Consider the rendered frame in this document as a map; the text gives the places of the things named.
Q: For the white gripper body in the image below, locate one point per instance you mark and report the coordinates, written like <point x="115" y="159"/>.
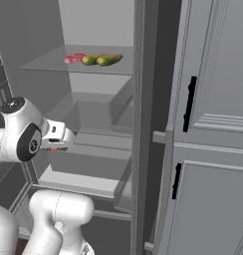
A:
<point x="67" y="137"/>

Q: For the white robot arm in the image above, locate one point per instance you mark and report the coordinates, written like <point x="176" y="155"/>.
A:
<point x="17" y="132"/>

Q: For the clear fridge drawer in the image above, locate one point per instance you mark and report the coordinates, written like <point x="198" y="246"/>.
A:
<point x="93" y="113"/>

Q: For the grey fridge drawer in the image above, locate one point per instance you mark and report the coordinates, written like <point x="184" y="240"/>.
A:
<point x="90" y="166"/>

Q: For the glass fridge shelf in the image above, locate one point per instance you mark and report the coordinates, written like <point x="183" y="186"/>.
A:
<point x="53" y="64"/>

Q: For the grey fridge door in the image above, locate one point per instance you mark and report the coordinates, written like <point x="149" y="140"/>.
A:
<point x="2" y="83"/>

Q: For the grey open fridge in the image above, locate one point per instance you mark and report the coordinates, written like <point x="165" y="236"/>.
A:
<point x="146" y="99"/>

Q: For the tall grey cupboard door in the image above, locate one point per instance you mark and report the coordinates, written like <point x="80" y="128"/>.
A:
<point x="223" y="66"/>

